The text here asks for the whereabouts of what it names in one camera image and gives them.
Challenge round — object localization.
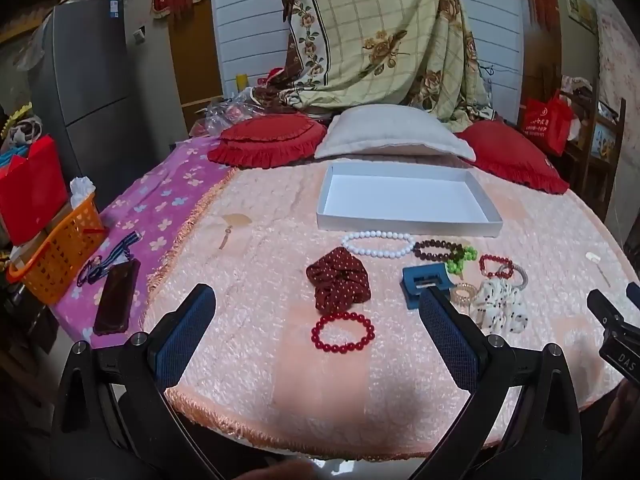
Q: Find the red shopping bag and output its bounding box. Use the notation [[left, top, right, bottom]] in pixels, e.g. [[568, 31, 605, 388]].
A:
[[521, 89, 575, 157]]

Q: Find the white printed scrunchie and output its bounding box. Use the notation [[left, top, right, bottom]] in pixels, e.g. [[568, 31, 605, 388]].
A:
[[470, 280, 530, 335]]

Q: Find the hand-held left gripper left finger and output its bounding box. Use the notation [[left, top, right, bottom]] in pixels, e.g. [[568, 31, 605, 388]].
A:
[[50, 283, 221, 480]]

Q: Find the white tissue paper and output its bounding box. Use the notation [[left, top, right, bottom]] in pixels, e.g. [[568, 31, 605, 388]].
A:
[[69, 176, 97, 208]]

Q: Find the white shallow cardboard box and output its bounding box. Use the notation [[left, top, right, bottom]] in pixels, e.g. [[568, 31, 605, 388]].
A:
[[316, 161, 502, 239]]

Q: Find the small red bead bracelet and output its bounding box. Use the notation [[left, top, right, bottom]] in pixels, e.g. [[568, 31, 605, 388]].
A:
[[478, 255, 516, 281]]

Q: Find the clear plastic bag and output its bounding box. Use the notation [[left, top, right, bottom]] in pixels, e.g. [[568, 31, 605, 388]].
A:
[[202, 87, 281, 136]]

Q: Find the white bead bracelet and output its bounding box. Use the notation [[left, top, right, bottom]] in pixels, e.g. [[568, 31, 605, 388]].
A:
[[341, 230, 416, 260]]

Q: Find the yellow floral bedsheet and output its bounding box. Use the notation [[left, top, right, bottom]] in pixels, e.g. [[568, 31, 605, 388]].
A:
[[250, 0, 493, 122]]

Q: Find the red ruffled heart cushion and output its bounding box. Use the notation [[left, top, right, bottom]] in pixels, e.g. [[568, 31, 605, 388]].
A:
[[456, 120, 571, 195]]

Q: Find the grey refrigerator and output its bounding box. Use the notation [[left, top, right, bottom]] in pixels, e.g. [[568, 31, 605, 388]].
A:
[[27, 0, 173, 211]]

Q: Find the grey spiral hair tie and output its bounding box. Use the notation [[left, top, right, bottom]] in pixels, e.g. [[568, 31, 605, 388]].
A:
[[496, 263, 529, 292]]

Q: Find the blue striped lanyard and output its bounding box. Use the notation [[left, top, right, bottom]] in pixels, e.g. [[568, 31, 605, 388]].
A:
[[76, 232, 142, 291]]

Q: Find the dark red dotted scrunchie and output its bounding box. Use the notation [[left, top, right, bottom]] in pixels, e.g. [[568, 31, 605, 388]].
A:
[[306, 247, 371, 311]]

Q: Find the white pillow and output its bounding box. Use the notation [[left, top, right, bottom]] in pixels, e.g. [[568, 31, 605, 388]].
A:
[[314, 105, 476, 163]]

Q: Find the red ruffled round cushion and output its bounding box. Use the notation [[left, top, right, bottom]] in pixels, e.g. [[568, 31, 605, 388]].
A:
[[207, 113, 328, 169]]

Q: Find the dark brown bead bracelet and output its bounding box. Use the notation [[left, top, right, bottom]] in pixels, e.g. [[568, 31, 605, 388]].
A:
[[413, 239, 466, 264]]

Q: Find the blue hair claw clip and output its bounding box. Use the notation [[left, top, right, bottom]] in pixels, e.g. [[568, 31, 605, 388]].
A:
[[402, 263, 450, 310]]

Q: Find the green bead bracelet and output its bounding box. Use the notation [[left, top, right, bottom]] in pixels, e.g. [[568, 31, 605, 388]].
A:
[[445, 246, 477, 276]]

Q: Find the golden spiral hair tie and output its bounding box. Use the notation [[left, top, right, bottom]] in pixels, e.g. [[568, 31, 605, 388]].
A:
[[449, 283, 480, 307]]

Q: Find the large red bead bracelet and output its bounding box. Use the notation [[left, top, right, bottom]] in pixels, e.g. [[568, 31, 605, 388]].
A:
[[310, 311, 376, 357]]

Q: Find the purple floral blanket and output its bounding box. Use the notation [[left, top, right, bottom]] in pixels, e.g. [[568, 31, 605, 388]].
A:
[[52, 135, 237, 350]]

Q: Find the dark smartphone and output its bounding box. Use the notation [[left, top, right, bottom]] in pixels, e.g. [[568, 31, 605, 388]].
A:
[[93, 258, 142, 336]]

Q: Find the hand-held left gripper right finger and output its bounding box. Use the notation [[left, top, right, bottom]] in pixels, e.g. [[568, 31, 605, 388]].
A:
[[407, 286, 584, 480]]

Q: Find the orange plastic basket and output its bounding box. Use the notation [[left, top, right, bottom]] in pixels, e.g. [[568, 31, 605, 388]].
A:
[[7, 192, 108, 306]]

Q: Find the wooden shelf rack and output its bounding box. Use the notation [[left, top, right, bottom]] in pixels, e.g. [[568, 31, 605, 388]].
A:
[[562, 77, 628, 221]]

